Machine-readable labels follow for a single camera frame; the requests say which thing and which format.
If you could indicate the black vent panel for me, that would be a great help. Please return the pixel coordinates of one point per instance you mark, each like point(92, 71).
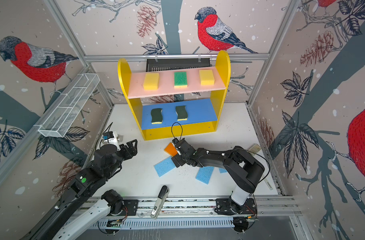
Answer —
point(154, 65)

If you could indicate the light blue sponge right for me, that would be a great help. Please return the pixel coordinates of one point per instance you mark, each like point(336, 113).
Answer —
point(222, 171)

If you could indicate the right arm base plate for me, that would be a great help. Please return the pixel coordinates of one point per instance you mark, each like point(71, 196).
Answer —
point(228, 207)

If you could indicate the green yellow sponge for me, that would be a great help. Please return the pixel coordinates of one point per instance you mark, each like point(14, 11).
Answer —
point(180, 80)

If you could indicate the pink upper shelf board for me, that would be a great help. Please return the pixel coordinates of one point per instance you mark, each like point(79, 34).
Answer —
point(134, 88)

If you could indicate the perforated aluminium rail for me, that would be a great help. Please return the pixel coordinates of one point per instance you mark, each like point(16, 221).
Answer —
point(165, 223)

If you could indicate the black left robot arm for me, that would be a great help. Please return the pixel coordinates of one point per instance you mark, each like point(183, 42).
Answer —
point(77, 192)

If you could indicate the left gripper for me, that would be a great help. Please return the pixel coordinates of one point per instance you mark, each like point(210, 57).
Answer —
point(129, 154)

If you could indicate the seasoning jar right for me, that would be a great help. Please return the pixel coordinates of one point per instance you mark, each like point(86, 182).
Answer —
point(254, 149)

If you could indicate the light blue sponge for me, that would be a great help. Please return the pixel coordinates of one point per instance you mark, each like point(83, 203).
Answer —
point(222, 171)
point(164, 167)
point(204, 174)

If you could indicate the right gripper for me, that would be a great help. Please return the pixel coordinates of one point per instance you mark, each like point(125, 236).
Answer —
point(177, 158)

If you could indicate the orange sponge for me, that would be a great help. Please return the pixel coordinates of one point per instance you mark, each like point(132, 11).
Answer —
point(171, 150)

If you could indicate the dark green wavy sponge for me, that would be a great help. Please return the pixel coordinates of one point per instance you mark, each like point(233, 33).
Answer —
point(156, 116)
point(181, 112)

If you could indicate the white wire mesh basket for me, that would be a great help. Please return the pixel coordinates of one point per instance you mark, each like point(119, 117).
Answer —
point(71, 103)

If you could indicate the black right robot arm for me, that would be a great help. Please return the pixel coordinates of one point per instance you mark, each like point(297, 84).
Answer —
point(246, 171)

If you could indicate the yellow shelf frame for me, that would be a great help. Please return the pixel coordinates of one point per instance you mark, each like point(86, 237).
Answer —
point(217, 98)

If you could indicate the light blue sponge left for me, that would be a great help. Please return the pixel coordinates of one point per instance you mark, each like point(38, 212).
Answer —
point(164, 167)

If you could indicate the blue lower shelf board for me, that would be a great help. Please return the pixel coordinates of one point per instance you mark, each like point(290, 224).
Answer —
point(198, 111)

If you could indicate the black silver handheld tool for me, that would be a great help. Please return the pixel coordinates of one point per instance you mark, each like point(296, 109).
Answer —
point(159, 202)

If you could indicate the clear plastic ruler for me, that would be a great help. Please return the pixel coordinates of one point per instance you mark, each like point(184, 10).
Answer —
point(268, 184)

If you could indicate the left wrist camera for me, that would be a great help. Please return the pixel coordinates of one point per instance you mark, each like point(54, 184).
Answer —
point(112, 138)

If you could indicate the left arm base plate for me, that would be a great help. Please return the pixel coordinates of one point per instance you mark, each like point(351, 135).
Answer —
point(124, 208)

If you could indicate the light blue sponge middle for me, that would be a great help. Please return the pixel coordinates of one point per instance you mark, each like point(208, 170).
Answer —
point(204, 174)

